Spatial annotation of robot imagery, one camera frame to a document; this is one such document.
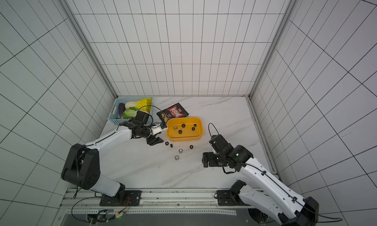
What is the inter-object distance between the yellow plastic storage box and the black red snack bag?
32 mm

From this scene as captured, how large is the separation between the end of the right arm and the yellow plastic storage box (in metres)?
0.28

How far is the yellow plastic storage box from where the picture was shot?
3.16 feet

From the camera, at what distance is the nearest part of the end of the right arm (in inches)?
19.7

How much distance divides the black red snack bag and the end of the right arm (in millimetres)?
450

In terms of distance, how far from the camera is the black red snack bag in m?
1.06
